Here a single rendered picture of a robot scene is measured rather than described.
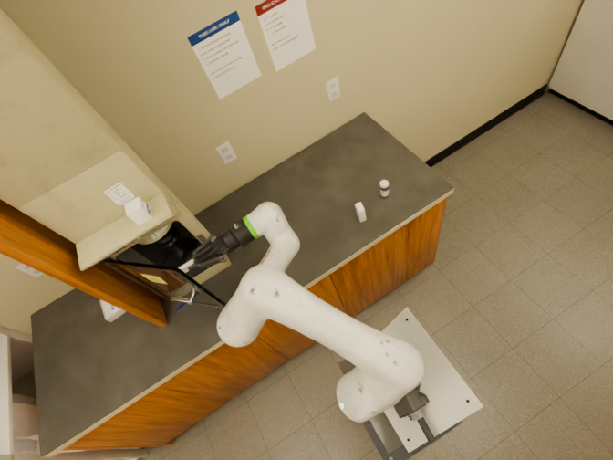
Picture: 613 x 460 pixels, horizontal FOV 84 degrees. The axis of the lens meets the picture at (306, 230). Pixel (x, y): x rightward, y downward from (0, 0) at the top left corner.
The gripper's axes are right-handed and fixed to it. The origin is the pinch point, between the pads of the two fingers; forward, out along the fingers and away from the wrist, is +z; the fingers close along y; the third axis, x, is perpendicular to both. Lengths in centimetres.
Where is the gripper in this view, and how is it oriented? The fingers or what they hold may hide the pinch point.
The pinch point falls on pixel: (187, 266)
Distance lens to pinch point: 132.2
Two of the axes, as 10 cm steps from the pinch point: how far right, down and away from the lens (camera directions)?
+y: 4.9, 6.8, -5.5
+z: -8.4, 5.3, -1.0
